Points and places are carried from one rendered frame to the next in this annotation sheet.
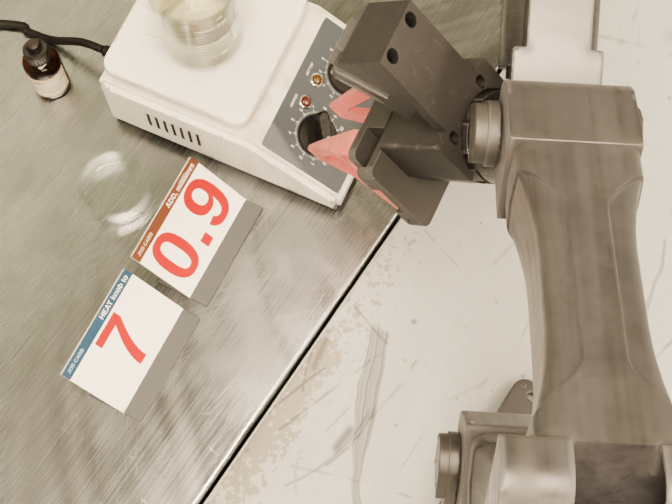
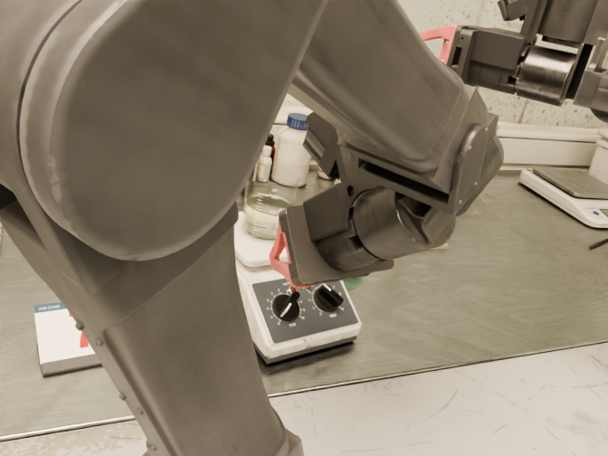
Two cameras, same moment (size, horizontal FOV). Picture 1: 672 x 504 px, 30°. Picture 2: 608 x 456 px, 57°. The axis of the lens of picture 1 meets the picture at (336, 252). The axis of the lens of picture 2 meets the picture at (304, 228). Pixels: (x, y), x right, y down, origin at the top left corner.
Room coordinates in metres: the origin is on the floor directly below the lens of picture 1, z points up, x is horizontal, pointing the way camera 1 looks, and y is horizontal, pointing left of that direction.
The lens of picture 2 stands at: (-0.07, -0.23, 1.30)
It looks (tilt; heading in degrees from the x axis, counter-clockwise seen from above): 26 degrees down; 28
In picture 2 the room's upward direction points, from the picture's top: 11 degrees clockwise
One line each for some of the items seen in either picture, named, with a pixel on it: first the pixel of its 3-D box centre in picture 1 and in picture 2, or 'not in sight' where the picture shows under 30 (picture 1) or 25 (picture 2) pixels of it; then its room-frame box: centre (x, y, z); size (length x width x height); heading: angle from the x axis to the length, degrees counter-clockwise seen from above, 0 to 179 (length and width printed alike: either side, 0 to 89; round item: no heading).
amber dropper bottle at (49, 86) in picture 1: (42, 63); not in sight; (0.45, 0.23, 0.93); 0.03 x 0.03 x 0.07
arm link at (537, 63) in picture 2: not in sight; (549, 70); (0.61, -0.13, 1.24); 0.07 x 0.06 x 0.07; 89
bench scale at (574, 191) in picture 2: not in sight; (584, 195); (1.32, -0.19, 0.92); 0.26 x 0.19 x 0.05; 51
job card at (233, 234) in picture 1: (198, 231); not in sight; (0.32, 0.10, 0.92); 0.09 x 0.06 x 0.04; 153
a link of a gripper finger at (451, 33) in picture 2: not in sight; (438, 50); (0.62, 0.00, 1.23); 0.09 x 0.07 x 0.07; 89
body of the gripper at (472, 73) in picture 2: not in sight; (493, 63); (0.61, -0.07, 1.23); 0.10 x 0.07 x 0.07; 179
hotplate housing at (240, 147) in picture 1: (242, 72); (272, 274); (0.44, 0.07, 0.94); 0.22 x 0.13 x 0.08; 66
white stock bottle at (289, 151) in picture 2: not in sight; (294, 148); (0.81, 0.30, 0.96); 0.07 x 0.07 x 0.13
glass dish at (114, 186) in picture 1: (115, 188); not in sight; (0.36, 0.17, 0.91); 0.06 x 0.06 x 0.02
